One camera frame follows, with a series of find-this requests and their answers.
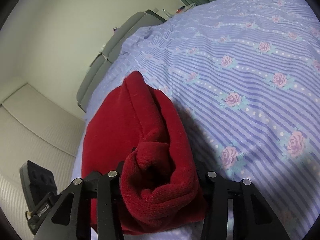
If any red Mickey sweater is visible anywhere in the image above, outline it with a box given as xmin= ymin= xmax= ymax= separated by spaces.
xmin=81 ymin=71 xmax=204 ymax=235

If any purple floral striped bedsheet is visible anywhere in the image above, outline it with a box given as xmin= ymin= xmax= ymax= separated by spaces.
xmin=85 ymin=0 xmax=319 ymax=239

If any grey padded headboard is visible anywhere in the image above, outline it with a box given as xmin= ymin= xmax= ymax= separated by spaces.
xmin=76 ymin=10 xmax=166 ymax=112

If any clear plastic bottle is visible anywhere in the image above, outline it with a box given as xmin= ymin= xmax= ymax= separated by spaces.
xmin=162 ymin=9 xmax=172 ymax=18

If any white bedside table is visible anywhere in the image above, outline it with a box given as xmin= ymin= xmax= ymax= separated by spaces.
xmin=175 ymin=3 xmax=196 ymax=15

